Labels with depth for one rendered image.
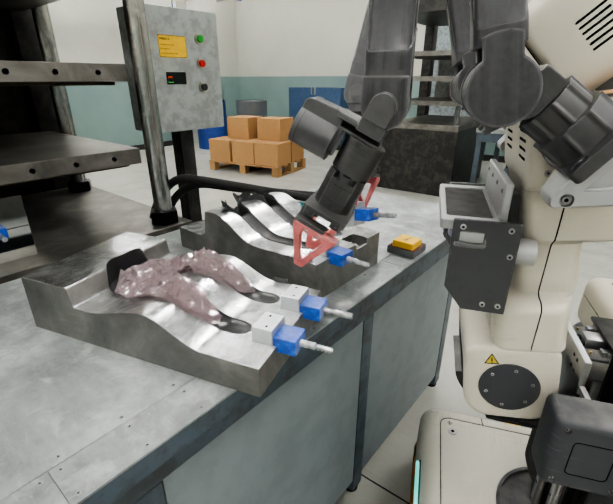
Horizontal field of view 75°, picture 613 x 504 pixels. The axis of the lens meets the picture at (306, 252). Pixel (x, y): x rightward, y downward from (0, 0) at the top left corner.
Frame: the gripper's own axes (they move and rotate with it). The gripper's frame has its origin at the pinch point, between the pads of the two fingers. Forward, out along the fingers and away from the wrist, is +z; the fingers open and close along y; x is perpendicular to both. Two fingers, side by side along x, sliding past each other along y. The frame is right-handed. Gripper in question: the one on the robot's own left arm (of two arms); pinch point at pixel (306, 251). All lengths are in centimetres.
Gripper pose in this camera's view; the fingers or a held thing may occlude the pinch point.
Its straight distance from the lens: 63.5
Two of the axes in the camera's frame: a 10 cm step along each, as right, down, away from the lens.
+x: 8.6, 5.1, -0.5
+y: -2.8, 3.8, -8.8
